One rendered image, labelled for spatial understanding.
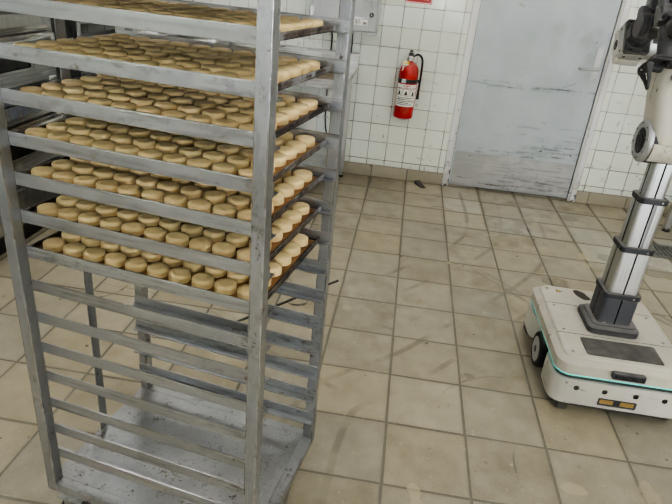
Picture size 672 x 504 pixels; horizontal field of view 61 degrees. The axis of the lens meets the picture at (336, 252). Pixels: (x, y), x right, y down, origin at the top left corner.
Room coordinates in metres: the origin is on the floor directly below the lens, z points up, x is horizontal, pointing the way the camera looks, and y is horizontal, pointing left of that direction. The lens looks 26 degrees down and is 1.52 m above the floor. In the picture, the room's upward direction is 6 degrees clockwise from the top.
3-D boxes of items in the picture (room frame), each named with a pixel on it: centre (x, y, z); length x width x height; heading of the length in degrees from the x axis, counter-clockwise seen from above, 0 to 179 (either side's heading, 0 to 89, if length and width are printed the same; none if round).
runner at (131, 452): (1.12, 0.43, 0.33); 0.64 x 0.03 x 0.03; 75
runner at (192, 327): (1.12, 0.44, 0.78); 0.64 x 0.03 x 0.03; 75
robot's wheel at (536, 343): (2.19, -0.97, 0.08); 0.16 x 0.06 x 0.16; 175
